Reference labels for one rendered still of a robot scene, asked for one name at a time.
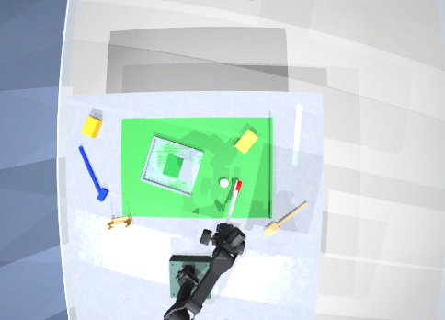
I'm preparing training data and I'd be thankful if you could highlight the white golf ball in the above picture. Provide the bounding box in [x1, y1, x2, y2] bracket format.
[220, 178, 229, 188]

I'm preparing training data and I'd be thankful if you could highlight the green rectangular mat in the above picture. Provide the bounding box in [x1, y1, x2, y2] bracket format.
[121, 118, 270, 218]

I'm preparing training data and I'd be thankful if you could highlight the blue golf putter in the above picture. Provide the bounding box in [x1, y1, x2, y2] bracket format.
[79, 146, 109, 202]

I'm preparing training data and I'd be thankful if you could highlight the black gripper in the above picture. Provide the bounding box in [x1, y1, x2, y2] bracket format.
[200, 228, 245, 256]

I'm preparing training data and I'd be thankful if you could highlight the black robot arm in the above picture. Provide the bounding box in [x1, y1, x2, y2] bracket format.
[163, 223, 246, 320]

